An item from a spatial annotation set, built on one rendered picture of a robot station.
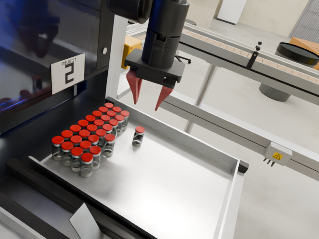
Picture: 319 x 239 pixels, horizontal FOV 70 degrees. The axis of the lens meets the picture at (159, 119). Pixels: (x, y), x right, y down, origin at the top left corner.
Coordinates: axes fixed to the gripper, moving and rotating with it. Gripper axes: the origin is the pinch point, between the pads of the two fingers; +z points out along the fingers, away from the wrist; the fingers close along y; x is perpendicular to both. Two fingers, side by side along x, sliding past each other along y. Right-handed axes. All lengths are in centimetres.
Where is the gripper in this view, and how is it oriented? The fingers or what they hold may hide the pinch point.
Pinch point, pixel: (146, 103)
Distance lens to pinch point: 46.1
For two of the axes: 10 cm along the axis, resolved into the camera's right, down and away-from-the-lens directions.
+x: -2.0, 5.5, -8.1
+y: -9.5, -3.0, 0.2
